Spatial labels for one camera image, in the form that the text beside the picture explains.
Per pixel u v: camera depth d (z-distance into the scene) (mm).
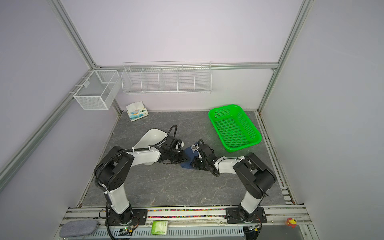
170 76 990
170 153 794
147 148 645
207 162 717
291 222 675
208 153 737
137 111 1138
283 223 733
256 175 468
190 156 976
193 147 984
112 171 489
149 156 647
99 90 1000
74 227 690
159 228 693
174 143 785
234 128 1089
